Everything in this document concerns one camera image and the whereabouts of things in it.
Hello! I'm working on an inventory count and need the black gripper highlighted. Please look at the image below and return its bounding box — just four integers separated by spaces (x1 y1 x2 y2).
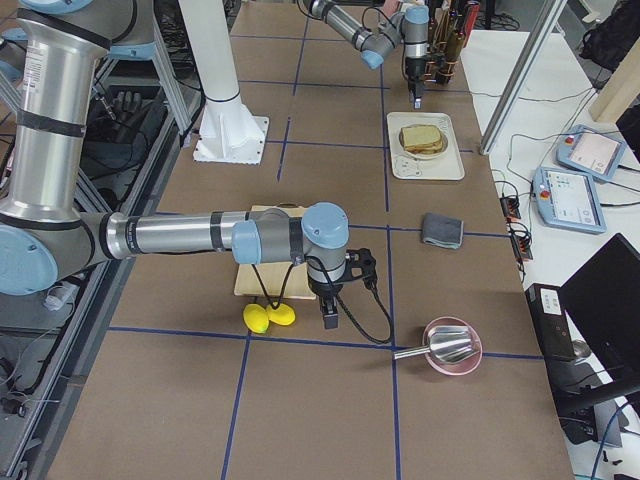
404 57 427 109
308 272 342 329

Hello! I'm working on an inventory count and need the bread slice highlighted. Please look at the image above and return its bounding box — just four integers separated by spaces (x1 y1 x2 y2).
404 139 445 155
399 124 443 149

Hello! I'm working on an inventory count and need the cream bear serving tray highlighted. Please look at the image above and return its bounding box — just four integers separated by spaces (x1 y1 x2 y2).
387 112 465 181

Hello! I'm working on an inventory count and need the yellow lemon upper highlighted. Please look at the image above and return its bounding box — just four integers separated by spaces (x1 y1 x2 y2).
266 303 296 326

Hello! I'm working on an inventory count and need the yellow lemon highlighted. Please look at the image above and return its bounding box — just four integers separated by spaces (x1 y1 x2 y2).
266 303 296 326
242 303 270 334

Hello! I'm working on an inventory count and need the bamboo cutting board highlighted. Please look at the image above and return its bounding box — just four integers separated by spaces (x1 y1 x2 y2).
234 204 316 300

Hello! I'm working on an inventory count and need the dark wine bottle lower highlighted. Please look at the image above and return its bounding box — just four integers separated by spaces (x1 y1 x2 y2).
433 0 451 52

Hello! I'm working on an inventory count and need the dark wine bottle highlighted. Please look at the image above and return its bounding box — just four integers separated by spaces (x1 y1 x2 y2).
433 0 451 52
445 1 480 66

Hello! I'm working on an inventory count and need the dark wine bottle upper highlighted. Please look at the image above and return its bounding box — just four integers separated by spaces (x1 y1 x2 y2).
445 1 480 66

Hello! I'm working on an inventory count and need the yellow lemon lower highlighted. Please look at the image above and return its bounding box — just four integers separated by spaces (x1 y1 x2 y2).
242 303 270 334

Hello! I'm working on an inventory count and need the pink bowl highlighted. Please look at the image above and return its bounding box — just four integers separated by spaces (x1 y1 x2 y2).
422 317 483 376

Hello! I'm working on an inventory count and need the metal scoop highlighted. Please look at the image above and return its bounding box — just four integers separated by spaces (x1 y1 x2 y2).
393 325 480 365

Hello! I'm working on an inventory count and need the grey folded cloth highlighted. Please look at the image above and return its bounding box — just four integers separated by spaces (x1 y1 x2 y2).
421 212 464 249

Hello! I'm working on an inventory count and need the near teach pendant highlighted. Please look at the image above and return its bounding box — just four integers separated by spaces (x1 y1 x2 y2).
532 167 607 234

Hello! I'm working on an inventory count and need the teach pendant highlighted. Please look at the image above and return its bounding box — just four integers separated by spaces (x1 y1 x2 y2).
532 167 607 234
556 124 627 182

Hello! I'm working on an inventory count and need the far teach pendant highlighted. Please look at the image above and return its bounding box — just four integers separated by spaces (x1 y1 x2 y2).
556 124 627 182

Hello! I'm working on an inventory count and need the black monitor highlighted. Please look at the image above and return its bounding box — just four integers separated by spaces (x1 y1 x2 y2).
559 233 639 379

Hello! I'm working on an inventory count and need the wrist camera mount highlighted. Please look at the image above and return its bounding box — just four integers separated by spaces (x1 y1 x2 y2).
425 52 446 85
342 248 378 292

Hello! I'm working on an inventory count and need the copper wire bottle rack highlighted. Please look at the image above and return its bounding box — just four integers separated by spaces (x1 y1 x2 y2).
427 7 465 84

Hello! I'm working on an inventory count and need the aluminium frame post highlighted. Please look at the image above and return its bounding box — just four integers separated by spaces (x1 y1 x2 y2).
479 0 567 155

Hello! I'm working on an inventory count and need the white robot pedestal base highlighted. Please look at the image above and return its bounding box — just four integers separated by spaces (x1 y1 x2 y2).
181 1 269 165

